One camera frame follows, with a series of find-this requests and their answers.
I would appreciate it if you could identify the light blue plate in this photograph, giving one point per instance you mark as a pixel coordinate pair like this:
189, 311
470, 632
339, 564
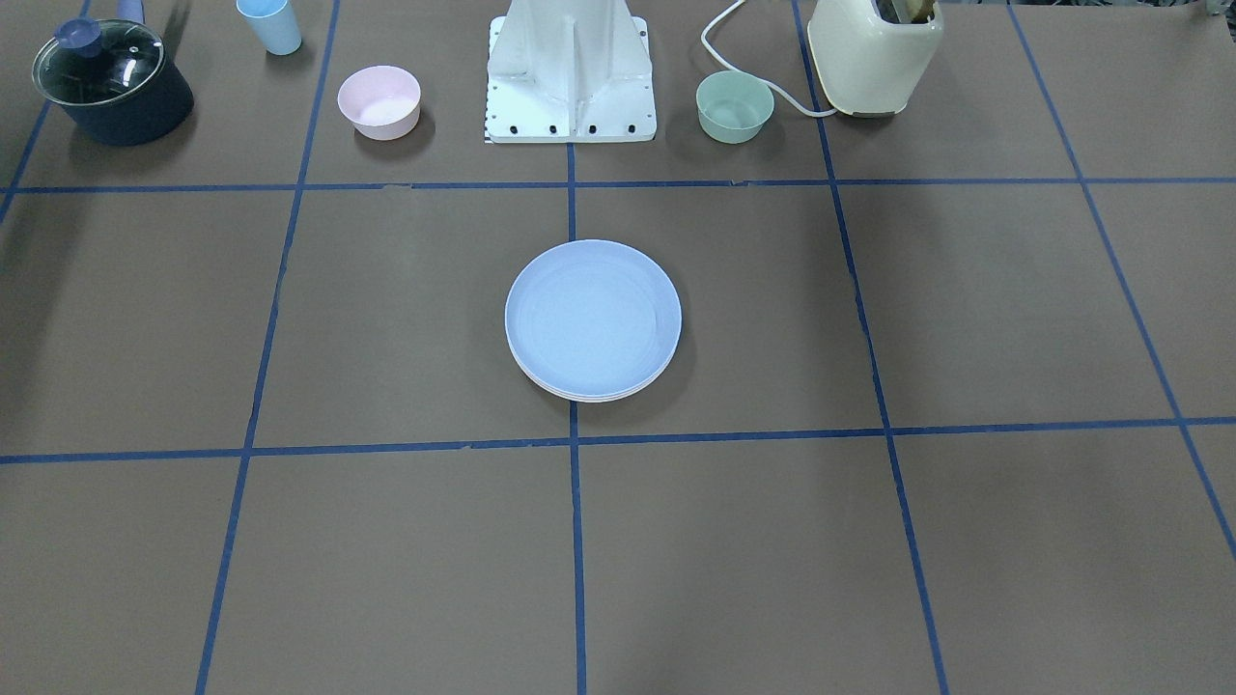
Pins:
593, 320

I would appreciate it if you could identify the green bowl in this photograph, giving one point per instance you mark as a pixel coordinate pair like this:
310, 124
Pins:
733, 106

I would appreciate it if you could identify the pink bowl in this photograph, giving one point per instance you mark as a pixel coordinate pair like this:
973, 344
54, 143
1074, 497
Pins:
382, 102

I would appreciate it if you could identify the cream toaster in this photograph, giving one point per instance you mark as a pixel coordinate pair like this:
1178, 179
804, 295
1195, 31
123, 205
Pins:
870, 55

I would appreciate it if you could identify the light blue cup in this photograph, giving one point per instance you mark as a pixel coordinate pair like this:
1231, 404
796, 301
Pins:
274, 24

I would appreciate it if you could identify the dark blue pot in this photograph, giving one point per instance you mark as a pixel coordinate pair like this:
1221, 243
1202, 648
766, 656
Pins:
115, 77

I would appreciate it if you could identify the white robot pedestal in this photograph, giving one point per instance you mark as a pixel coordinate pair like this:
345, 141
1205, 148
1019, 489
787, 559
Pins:
569, 72

